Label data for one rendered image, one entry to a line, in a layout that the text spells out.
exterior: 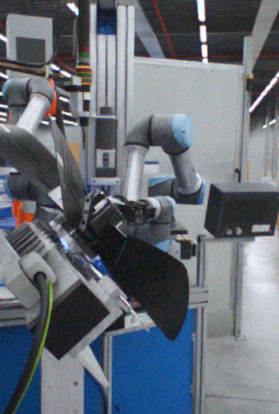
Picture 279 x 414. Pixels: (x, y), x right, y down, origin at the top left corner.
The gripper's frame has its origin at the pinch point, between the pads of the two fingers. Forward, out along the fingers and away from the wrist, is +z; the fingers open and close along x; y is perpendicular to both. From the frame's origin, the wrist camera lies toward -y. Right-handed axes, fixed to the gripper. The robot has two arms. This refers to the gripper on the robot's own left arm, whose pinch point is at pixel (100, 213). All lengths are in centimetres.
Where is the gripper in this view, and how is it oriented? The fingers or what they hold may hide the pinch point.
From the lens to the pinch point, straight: 140.9
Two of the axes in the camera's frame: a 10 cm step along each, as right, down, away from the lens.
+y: 8.1, 1.8, -5.5
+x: -1.0, 9.8, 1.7
